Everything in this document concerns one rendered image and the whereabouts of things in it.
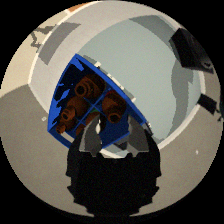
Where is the brown bottle with red label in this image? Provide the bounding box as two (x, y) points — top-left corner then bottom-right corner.
(102, 90), (126, 124)

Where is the blue divided crate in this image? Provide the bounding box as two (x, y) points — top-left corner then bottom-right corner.
(47, 53), (147, 149)

